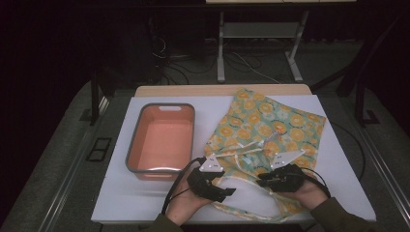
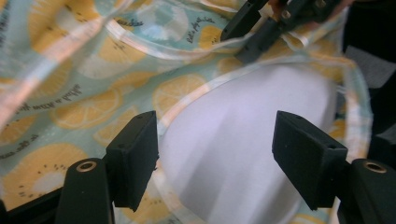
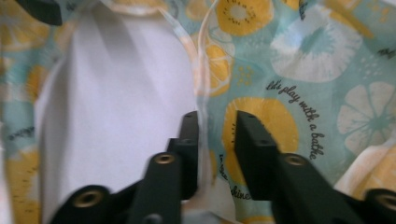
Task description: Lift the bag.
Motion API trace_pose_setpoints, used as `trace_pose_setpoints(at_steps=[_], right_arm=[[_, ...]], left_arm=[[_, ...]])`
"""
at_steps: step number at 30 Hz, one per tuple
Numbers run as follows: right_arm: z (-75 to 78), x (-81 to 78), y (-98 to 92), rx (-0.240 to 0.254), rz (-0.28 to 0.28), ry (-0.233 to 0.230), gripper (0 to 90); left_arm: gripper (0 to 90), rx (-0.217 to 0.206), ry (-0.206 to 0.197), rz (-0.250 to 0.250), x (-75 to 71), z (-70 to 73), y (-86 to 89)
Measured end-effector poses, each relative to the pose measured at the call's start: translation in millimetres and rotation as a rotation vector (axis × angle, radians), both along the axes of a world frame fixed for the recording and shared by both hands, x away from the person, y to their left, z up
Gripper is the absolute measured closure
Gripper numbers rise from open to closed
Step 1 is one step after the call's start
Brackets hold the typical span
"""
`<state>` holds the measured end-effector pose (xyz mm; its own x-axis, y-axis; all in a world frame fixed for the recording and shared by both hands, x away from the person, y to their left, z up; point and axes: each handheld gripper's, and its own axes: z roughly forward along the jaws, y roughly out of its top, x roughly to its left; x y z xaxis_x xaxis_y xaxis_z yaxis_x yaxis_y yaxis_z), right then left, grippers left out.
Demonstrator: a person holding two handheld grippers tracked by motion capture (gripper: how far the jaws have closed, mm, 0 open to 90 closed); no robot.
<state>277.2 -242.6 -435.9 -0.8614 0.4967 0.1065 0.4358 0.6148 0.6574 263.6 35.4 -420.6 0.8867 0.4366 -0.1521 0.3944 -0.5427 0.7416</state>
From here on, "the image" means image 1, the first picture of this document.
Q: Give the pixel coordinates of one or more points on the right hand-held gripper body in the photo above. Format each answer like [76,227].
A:
[288,179]

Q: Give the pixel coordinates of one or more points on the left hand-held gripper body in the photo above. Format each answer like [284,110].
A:
[203,183]

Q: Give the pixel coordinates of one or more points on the orange print fabric bag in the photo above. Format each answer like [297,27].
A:
[257,122]

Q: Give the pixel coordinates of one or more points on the pink basket with grey rim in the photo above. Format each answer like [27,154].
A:
[162,138]

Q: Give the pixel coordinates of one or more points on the person's right hand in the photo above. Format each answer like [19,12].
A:
[307,195]

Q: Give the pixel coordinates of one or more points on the person's left hand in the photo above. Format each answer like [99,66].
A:
[185,206]

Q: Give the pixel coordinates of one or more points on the white board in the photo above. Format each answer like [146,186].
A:
[212,103]

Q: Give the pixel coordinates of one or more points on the wooden table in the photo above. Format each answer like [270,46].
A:
[187,90]

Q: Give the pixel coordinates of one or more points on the grey metal stand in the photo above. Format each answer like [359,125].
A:
[220,58]

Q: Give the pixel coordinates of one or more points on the black angled stand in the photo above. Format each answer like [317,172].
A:
[361,83]

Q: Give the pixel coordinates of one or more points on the black stand leg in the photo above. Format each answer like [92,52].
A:
[94,103]

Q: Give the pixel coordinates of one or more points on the aluminium floor rail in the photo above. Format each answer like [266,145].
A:
[386,167]
[71,174]

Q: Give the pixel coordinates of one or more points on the black floor socket frame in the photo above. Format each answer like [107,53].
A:
[99,150]

